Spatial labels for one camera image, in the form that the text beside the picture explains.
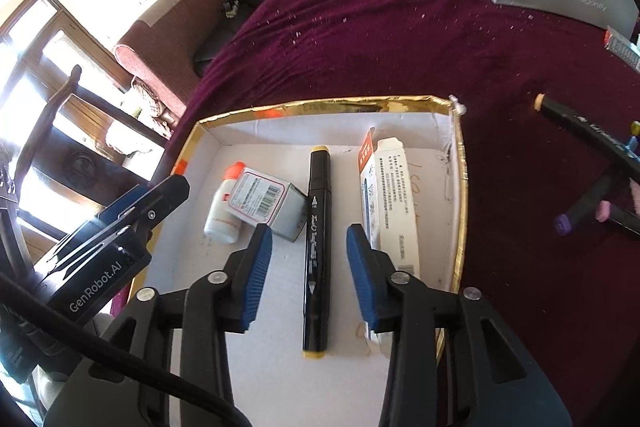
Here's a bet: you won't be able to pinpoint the white bottle orange cap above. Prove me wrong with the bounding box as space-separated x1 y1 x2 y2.
203 161 247 244

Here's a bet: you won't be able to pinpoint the white box red end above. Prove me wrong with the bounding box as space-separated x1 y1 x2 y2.
602 26 640 72

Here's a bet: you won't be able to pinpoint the black braided cable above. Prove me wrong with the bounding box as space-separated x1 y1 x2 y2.
0 273 252 427

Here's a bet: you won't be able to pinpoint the gold-edged white cardboard box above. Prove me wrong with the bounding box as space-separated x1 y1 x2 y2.
125 94 471 364

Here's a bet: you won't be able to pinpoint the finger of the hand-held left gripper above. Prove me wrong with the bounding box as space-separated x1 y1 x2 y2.
97 173 192 240

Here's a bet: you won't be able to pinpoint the black marker purple cap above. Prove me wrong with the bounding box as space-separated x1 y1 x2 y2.
552 167 632 237

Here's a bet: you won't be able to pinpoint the maroon upholstered chair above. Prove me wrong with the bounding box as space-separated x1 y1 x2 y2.
112 0 236 120

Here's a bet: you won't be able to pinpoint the black marker pink cap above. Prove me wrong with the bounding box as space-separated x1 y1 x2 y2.
594 201 640 241

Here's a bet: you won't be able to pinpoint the black marker beige cap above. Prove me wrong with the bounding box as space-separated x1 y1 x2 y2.
532 93 640 168

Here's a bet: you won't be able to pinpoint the white carton orange flap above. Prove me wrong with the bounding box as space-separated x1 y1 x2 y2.
357 127 424 343

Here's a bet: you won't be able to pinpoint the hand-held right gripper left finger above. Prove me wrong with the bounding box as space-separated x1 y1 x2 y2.
45 223 273 427

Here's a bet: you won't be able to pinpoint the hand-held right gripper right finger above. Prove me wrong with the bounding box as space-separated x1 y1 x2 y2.
346 223 573 427

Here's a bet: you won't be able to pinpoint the dark wooden chair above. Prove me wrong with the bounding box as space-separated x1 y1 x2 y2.
10 64 168 220

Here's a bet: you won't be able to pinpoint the black marker yellow caps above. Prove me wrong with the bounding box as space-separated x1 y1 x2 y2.
301 146 333 359

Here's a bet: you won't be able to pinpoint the small grey box barcode label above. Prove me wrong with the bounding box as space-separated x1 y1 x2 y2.
227 168 309 242

